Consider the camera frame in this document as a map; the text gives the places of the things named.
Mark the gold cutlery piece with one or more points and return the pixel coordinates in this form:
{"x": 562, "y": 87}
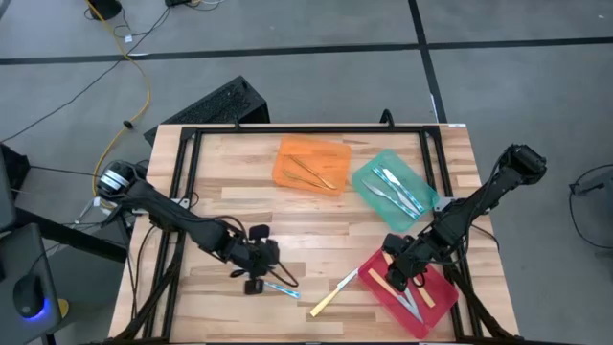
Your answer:
{"x": 301, "y": 177}
{"x": 311, "y": 171}

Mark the orange translucent plastic bin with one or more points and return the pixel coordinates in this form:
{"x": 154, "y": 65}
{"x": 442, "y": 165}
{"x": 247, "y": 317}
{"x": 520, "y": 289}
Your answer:
{"x": 335, "y": 158}

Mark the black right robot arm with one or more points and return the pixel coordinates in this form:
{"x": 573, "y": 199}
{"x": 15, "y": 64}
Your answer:
{"x": 479, "y": 206}

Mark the white floor tag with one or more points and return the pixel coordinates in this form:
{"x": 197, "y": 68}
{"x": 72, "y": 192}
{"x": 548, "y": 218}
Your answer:
{"x": 128, "y": 39}

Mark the grey metal bracket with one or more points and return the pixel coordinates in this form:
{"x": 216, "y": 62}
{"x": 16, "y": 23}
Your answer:
{"x": 182, "y": 202}
{"x": 443, "y": 203}

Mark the pink translucent plastic bin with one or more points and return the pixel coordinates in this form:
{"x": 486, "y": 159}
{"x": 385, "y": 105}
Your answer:
{"x": 431, "y": 321}

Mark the grey floor device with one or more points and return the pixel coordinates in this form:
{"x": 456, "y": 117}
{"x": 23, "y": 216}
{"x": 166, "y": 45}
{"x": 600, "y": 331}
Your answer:
{"x": 598, "y": 184}

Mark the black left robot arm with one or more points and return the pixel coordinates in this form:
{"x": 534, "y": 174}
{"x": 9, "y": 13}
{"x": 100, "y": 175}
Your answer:
{"x": 167, "y": 215}

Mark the yellow round disc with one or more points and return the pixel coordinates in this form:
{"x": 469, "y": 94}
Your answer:
{"x": 63, "y": 307}

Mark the teal translucent plastic bin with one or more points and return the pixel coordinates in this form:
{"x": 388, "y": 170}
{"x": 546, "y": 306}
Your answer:
{"x": 389, "y": 159}

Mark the black side beam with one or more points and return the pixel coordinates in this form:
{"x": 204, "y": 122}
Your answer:
{"x": 72, "y": 235}

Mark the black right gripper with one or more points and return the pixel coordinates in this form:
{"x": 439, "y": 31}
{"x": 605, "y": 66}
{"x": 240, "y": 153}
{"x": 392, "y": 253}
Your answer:
{"x": 415, "y": 254}

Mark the black perforated computer case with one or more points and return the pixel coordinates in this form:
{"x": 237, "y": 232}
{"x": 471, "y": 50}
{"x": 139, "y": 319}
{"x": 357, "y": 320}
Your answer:
{"x": 215, "y": 108}

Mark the black computer mouse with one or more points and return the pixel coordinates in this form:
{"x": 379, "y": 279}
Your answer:
{"x": 29, "y": 297}

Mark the black round stand base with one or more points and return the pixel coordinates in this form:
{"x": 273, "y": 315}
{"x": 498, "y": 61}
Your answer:
{"x": 105, "y": 7}

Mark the black aluminium table frame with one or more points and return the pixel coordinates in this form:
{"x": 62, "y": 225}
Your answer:
{"x": 335, "y": 129}

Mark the black power strip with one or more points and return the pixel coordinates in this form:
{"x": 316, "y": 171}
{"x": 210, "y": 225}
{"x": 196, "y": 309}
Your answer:
{"x": 178, "y": 3}

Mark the dark grey side desk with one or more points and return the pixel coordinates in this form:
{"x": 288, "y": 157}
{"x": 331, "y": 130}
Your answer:
{"x": 9, "y": 259}

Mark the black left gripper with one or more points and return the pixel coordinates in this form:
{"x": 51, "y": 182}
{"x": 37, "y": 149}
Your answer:
{"x": 258, "y": 256}

